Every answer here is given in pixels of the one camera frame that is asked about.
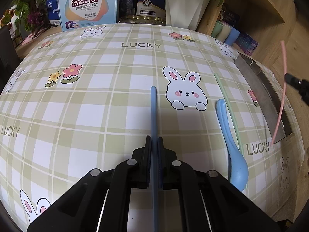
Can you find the pink flower plant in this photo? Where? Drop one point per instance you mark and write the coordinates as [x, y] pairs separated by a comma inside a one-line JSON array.
[[24, 2]]

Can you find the purple box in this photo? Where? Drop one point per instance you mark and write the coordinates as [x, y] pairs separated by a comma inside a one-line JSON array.
[[246, 43]]

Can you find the green cup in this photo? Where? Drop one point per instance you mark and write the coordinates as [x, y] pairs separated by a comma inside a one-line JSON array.
[[216, 30]]

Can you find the green chopstick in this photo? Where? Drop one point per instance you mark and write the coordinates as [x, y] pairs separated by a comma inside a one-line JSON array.
[[237, 141]]

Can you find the gold metal tray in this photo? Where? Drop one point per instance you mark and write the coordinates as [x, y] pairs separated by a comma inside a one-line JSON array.
[[142, 20]]

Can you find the white blue orange box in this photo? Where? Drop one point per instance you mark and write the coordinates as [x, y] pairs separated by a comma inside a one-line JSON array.
[[87, 9]]

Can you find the wooden shelf unit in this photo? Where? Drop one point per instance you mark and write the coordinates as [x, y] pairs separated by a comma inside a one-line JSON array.
[[265, 17]]

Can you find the blue printed box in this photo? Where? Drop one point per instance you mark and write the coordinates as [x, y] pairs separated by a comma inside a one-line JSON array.
[[230, 19]]

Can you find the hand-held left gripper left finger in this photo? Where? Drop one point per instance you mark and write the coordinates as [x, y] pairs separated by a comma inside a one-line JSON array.
[[148, 154]]

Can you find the white faceted vase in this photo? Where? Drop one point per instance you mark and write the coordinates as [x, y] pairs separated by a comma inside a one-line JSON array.
[[185, 9]]

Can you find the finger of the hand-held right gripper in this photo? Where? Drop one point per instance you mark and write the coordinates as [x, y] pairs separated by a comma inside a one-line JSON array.
[[304, 89]]

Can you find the pink chopstick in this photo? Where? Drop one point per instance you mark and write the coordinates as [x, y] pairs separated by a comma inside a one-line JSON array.
[[280, 113]]

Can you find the stainless steel utensil tray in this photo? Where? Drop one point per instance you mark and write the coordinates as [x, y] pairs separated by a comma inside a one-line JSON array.
[[258, 89]]

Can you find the dark patterned box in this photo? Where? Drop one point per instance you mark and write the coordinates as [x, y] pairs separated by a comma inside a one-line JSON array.
[[126, 2]]

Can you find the blue chopstick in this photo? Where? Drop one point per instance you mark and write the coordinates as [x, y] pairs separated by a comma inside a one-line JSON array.
[[153, 116]]

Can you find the dark blue box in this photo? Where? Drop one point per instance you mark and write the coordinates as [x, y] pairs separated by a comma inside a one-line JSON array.
[[149, 8]]

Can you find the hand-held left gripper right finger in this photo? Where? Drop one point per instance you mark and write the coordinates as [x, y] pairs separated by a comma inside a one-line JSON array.
[[160, 154]]

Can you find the checked rabbit print tablecloth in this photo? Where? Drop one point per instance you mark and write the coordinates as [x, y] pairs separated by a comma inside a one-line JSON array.
[[96, 125]]

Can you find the beige cup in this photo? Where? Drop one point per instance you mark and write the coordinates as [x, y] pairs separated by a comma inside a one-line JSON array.
[[223, 35]]

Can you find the blue cup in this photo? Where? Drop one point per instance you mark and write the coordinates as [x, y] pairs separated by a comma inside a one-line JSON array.
[[233, 38]]

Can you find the blue spoon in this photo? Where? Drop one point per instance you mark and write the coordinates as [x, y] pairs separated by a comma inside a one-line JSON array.
[[237, 171]]

